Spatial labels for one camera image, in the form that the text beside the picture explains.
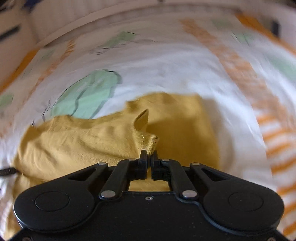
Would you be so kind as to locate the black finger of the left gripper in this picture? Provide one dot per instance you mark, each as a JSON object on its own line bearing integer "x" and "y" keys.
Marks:
{"x": 7, "y": 172}

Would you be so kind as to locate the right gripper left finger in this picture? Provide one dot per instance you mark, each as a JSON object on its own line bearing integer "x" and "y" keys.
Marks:
{"x": 122, "y": 175}

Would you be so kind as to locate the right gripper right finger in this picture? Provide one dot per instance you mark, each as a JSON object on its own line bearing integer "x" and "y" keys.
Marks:
{"x": 174, "y": 174}

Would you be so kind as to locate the mustard yellow knit sweater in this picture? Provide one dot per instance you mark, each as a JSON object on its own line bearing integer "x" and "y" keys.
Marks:
{"x": 175, "y": 126}

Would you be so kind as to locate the white leaf-print bed sheet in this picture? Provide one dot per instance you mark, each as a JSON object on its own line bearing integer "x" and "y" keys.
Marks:
{"x": 244, "y": 76}

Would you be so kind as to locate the white wooden bed frame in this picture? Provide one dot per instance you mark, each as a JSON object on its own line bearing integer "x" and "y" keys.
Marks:
{"x": 49, "y": 20}

